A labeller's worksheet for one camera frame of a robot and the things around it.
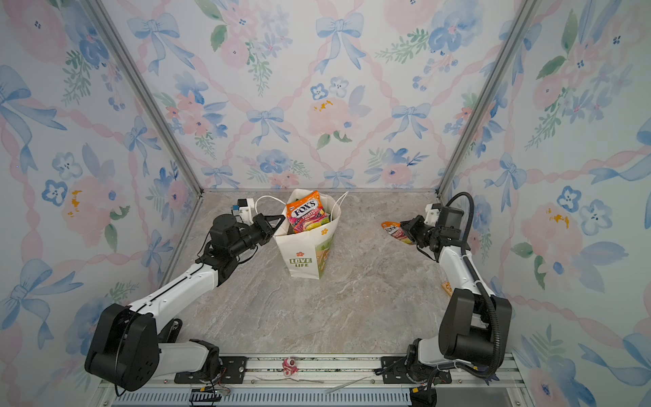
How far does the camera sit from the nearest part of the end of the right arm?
0.65m

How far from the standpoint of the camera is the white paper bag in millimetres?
768

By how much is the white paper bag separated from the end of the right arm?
25 cm
